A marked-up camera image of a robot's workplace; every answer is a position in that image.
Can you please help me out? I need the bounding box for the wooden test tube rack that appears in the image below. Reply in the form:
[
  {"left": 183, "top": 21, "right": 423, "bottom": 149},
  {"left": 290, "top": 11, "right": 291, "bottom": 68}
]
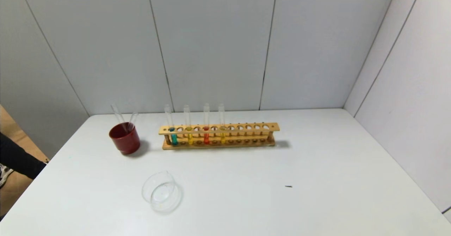
[{"left": 158, "top": 122, "right": 280, "bottom": 150}]

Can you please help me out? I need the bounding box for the patterned shoe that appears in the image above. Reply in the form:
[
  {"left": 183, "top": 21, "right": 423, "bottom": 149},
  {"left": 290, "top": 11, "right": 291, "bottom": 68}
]
[{"left": 0, "top": 163, "right": 14, "bottom": 189}]

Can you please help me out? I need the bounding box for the dark red cup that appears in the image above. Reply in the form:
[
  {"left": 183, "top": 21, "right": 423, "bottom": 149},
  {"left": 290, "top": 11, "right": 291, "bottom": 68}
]
[{"left": 109, "top": 122, "right": 141, "bottom": 155}]

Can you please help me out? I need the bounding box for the deep yellow pigment test tube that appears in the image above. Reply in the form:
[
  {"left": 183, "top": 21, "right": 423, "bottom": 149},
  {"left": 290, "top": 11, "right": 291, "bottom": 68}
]
[{"left": 183, "top": 105, "right": 194, "bottom": 145}]

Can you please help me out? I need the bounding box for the clear glass dish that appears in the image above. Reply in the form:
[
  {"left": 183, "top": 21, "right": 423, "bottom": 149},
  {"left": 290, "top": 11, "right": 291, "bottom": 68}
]
[{"left": 142, "top": 171, "right": 183, "bottom": 214}]

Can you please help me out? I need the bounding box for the red pigment test tube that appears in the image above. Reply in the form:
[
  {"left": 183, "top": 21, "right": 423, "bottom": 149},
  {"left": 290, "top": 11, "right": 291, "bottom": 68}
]
[{"left": 203, "top": 103, "right": 210, "bottom": 145}]

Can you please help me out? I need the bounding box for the person's dark clothed limb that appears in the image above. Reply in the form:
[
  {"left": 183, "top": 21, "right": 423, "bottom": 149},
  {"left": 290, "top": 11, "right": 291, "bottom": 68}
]
[{"left": 0, "top": 132, "right": 47, "bottom": 180}]

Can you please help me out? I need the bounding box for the pale yellow pigment test tube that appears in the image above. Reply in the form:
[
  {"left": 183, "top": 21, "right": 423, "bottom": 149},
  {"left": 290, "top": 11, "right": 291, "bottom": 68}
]
[{"left": 218, "top": 103, "right": 226, "bottom": 144}]

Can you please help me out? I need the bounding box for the blue pigment test tube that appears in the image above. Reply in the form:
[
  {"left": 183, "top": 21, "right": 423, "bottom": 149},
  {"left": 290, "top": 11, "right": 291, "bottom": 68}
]
[{"left": 164, "top": 104, "right": 178, "bottom": 145}]

